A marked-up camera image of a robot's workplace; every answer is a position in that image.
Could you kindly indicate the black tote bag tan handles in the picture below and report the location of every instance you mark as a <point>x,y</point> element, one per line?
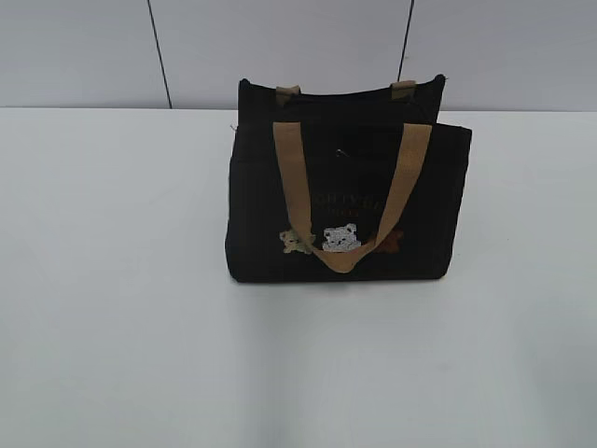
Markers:
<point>361,186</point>

